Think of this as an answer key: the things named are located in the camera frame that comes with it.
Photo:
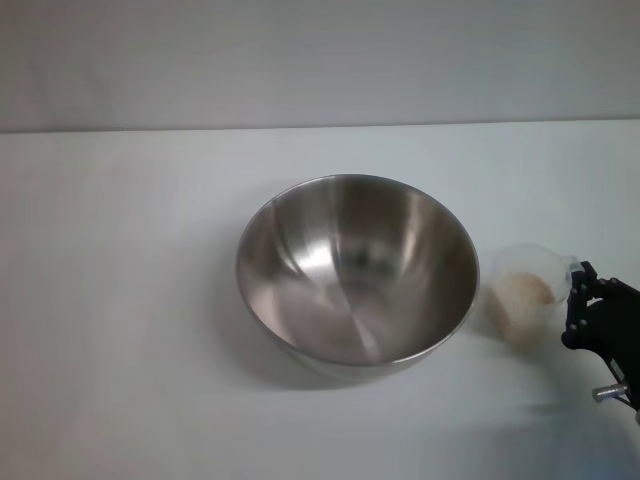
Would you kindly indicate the stainless steel mixing bowl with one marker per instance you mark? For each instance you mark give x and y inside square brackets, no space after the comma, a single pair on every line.
[350,280]

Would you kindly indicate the clear plastic measuring cup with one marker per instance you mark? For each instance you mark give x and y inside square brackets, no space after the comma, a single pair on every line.
[520,262]

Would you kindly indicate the white uncooked rice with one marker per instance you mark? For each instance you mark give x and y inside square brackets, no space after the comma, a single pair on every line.
[522,305]

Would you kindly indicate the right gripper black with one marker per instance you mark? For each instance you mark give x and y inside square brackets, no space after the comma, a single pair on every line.
[622,325]

